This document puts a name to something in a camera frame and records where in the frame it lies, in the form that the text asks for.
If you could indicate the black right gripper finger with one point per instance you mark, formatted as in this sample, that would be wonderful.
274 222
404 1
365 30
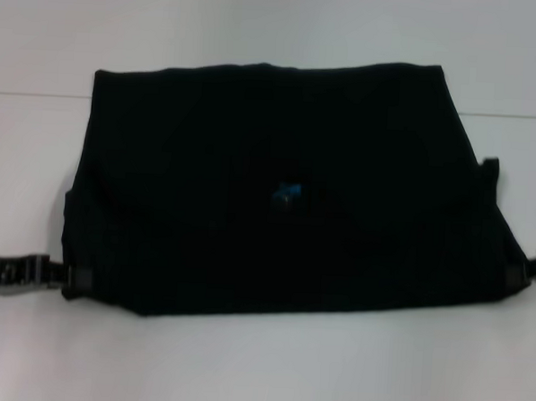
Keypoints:
517 277

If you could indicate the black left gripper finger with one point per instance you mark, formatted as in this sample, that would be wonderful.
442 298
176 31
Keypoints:
78 278

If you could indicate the black shirt with white print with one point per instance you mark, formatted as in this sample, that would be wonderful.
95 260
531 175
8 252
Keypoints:
270 164

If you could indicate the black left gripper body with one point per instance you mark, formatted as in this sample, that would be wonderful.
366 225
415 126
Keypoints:
12 274

